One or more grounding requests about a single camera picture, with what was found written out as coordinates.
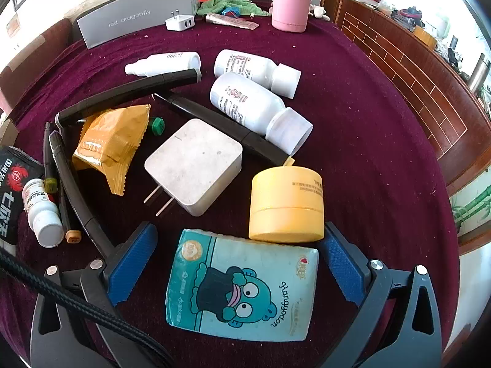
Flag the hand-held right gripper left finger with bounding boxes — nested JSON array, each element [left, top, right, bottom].
[[30, 221, 159, 368]]

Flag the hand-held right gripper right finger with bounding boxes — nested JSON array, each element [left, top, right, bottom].
[[321, 221, 443, 368]]

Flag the black marker tan caps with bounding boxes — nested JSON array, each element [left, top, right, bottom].
[[54, 176, 82, 244]]

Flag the blue cartoon tissue pack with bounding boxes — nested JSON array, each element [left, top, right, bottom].
[[166, 229, 320, 342]]

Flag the cardboard box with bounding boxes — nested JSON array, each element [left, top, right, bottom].
[[0, 117, 20, 154]]

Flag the white plastic bottle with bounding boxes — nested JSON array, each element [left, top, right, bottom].
[[214, 49, 302, 99], [210, 72, 314, 154]]

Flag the white spray bottle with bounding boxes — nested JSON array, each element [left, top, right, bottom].
[[124, 52, 202, 78]]

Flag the small yellow box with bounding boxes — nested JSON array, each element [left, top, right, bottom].
[[249, 166, 326, 243]]

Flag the small white medicine bottle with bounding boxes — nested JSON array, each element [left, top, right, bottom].
[[21, 178, 64, 248]]

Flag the large white charger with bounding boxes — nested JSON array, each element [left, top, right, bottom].
[[143, 119, 244, 217]]

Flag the orange snack packet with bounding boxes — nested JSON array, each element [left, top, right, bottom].
[[72, 104, 151, 197]]

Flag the black marker olive cap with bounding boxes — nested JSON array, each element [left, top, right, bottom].
[[42, 121, 59, 193]]

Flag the bamboo print panel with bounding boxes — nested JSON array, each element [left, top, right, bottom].
[[450, 178, 491, 238]]

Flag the black snack packet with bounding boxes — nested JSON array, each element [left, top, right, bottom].
[[0, 146, 44, 246]]

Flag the black marker grey cap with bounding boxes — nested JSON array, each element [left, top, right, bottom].
[[55, 68, 203, 129]]

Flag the wooden sideboard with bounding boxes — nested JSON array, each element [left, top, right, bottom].
[[326, 0, 491, 185]]

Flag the burgundy armchair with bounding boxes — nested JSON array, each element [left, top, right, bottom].
[[0, 19, 73, 102]]

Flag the steel cup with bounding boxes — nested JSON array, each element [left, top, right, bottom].
[[469, 53, 491, 94]]

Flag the small white charger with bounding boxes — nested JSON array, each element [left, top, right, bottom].
[[165, 9, 195, 32]]

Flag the grey shoe box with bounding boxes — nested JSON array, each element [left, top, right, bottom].
[[77, 0, 201, 50]]

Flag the pale pink cloth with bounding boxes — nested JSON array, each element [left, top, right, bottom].
[[309, 4, 331, 21]]

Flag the cream tube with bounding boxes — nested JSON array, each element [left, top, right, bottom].
[[205, 13, 259, 30]]

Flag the green cloth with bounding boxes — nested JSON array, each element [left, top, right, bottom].
[[196, 0, 271, 18]]

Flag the pink water bottle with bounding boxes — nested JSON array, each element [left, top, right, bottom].
[[272, 0, 313, 32]]

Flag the black braided cable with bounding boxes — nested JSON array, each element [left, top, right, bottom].
[[0, 247, 175, 368]]

